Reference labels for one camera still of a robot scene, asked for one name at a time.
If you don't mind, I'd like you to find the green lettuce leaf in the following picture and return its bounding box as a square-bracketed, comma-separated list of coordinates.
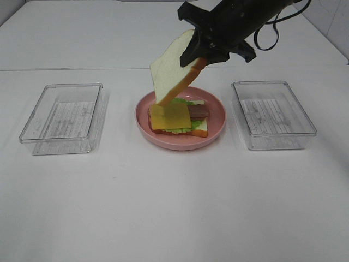
[160, 98, 207, 136]

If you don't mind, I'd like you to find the clear plastic tray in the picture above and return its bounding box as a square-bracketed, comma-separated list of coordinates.
[19, 83, 105, 156]
[231, 81, 317, 151]

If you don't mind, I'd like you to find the tray bacon strip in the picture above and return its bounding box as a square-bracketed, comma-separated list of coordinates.
[188, 105, 210, 119]

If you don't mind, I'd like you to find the pink round plate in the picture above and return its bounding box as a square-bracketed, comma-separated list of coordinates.
[135, 87, 226, 151]

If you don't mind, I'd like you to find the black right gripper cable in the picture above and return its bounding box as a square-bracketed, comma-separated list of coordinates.
[252, 0, 313, 51]

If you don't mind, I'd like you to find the yellow cheese slice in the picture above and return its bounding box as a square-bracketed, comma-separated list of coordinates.
[149, 103, 191, 130]

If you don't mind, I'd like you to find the bread slice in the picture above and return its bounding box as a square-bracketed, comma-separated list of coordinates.
[150, 29, 207, 106]
[148, 98, 209, 138]

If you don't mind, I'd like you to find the clear left plastic tray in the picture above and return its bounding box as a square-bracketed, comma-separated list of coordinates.
[19, 83, 105, 156]

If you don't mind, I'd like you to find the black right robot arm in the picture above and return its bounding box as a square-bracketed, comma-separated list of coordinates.
[178, 0, 293, 67]

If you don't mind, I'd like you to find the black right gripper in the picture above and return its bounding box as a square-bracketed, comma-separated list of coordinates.
[177, 1, 256, 67]

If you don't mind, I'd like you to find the clear right plastic tray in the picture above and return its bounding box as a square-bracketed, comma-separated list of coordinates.
[231, 81, 317, 151]

